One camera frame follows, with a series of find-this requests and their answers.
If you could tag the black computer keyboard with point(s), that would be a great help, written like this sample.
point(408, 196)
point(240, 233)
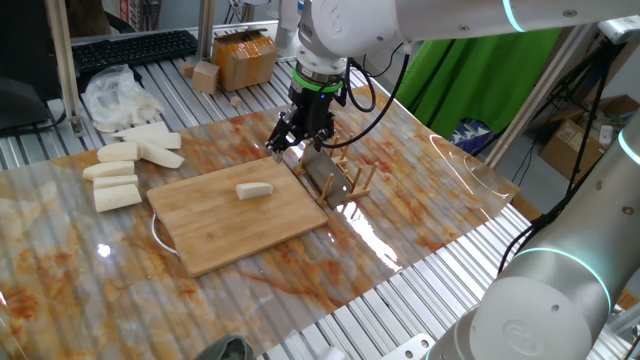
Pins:
point(135, 49)

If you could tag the white plastic column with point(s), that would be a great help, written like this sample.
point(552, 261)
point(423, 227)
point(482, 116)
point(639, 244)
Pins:
point(286, 22)

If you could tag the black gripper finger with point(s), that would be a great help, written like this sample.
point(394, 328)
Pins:
point(282, 135)
point(325, 136)

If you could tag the silver frame bracket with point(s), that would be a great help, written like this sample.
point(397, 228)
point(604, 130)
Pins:
point(620, 30)

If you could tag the white radish chunk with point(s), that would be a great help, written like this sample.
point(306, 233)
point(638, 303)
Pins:
point(115, 182)
point(116, 198)
point(117, 152)
point(107, 170)

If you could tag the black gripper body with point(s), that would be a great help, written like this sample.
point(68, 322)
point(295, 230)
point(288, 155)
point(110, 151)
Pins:
point(315, 107)

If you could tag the aluminium frame post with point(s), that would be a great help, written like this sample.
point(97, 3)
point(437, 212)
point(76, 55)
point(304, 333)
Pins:
point(205, 30)
point(62, 50)
point(540, 95)

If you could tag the long white radish wedge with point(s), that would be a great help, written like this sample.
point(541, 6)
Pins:
point(162, 156)

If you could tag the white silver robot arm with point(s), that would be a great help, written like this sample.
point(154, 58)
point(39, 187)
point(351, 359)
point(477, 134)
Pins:
point(550, 300)

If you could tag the green cloth backdrop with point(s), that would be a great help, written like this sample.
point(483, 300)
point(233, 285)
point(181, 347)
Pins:
point(475, 90)

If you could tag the black tripod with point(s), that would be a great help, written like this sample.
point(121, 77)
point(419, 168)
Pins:
point(590, 110)

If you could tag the wooden peg rack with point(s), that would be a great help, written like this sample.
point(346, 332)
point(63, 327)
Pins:
point(357, 193)

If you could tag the speckled white radish piece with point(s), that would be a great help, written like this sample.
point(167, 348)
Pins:
point(252, 190)

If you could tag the bamboo cutting board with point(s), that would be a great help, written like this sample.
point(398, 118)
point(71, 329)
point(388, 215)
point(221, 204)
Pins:
point(225, 225)

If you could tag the grey green rag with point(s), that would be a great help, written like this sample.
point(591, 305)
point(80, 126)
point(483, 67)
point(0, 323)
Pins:
point(225, 350)

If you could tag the blue patterned bag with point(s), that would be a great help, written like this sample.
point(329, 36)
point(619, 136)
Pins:
point(470, 137)

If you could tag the small wooden cube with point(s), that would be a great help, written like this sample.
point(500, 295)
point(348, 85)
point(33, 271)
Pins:
point(186, 68)
point(236, 101)

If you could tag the steel cleaver knife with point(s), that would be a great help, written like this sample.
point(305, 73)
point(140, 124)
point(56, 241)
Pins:
point(330, 175)

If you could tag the clear plastic bag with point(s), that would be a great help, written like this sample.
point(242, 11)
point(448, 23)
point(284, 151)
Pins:
point(117, 97)

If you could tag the red white printed carton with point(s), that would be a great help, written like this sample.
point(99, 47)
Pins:
point(131, 12)

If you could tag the open cardboard box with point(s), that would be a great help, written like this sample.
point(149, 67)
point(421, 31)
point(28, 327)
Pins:
point(622, 106)
point(570, 147)

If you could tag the marble pattern plastic mat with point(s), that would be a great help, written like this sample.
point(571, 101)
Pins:
point(300, 280)

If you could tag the taped cardboard box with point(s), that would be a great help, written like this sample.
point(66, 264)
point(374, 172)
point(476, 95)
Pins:
point(245, 60)

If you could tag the black computer monitor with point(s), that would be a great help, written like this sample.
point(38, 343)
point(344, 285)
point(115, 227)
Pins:
point(25, 50)

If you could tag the large wooden block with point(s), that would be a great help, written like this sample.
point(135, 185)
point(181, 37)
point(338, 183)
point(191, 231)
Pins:
point(205, 77)

